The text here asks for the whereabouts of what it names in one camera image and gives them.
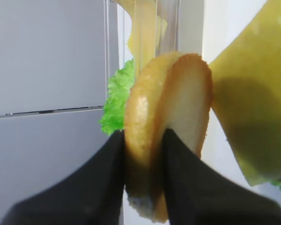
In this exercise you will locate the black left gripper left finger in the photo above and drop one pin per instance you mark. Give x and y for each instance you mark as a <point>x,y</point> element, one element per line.
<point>92,195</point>

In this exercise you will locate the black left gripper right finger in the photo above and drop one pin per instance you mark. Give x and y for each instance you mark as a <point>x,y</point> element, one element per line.
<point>198,195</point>

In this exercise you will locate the leaning cheese slices in container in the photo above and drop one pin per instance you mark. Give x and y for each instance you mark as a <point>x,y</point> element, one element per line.
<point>147,30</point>

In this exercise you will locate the bun slice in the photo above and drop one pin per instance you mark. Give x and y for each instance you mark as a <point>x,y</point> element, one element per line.
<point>173,91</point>

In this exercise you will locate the clear lettuce cheese container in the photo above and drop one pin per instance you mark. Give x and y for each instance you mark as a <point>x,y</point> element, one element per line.
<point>118,29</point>

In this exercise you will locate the green lettuce leaf in container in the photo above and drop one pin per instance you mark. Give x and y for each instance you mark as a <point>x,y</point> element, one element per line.
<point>119,87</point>

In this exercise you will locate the cheese slice on burger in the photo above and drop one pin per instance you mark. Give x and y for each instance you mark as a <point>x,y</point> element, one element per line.
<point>247,95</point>

